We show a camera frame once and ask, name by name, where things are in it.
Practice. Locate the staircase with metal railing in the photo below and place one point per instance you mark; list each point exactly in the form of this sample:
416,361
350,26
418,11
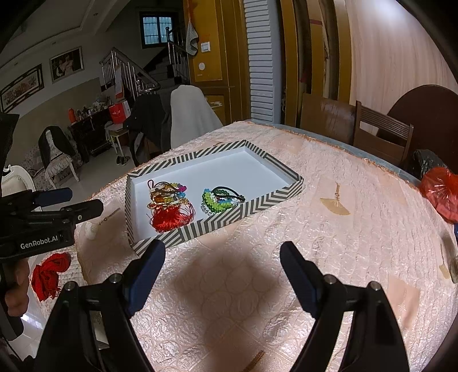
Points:
143,71

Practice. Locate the white chair with dark jacket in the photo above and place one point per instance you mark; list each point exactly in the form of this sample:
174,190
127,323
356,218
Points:
57,153

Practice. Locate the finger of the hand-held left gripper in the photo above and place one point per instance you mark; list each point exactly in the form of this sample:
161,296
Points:
78,211
57,196

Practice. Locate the hanging grey cloth bag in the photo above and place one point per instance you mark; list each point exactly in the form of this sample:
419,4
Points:
192,37

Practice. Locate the wooden chair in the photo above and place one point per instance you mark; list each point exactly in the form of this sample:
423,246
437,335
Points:
383,136

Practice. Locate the barred window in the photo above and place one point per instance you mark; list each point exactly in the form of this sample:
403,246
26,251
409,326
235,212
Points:
157,30

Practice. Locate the black plastic bag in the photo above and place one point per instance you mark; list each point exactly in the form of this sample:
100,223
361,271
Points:
429,162

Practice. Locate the long framed painting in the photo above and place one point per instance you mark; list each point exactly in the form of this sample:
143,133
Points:
21,87

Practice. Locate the orange thermos flask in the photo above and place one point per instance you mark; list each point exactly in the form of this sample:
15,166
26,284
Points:
72,116

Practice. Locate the dark wooden sideboard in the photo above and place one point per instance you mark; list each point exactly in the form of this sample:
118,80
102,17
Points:
89,134

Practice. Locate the red gift bag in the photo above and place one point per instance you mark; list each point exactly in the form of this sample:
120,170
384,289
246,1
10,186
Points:
120,112

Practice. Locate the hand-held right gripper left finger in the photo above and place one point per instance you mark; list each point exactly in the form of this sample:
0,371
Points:
146,273

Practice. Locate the round dark table top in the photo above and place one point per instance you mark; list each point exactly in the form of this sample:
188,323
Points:
429,107

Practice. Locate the white cloth covered chair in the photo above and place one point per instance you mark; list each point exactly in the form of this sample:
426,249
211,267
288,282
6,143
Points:
191,114

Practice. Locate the white louvre door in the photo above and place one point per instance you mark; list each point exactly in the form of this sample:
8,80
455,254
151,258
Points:
263,60

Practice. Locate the pair of shoes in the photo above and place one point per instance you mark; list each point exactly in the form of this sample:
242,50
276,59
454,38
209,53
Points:
123,161

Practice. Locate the framed portrait picture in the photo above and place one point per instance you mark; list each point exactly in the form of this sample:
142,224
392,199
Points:
66,65

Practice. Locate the white ornate armchair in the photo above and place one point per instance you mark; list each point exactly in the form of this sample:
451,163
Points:
16,180

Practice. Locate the striped jewelry box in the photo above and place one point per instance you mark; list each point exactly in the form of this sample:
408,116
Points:
222,168

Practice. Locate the dark jacket on chair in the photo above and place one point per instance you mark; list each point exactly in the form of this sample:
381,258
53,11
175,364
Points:
148,125

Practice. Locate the brown wooden board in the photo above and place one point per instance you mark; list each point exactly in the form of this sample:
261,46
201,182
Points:
327,118

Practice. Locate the wall light switch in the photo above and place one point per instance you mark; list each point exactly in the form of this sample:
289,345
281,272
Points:
205,47

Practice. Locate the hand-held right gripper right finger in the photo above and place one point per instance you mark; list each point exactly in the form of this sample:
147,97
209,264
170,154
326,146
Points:
298,275

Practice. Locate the person's left hand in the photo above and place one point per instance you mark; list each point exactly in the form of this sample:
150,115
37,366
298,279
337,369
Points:
18,289

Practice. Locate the red tassel ornament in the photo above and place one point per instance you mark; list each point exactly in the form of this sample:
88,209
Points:
170,219
48,275

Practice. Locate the red plastic bag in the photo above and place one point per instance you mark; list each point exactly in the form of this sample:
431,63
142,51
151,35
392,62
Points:
440,193

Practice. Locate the small wooden stool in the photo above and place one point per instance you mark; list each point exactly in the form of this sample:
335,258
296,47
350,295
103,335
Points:
118,139

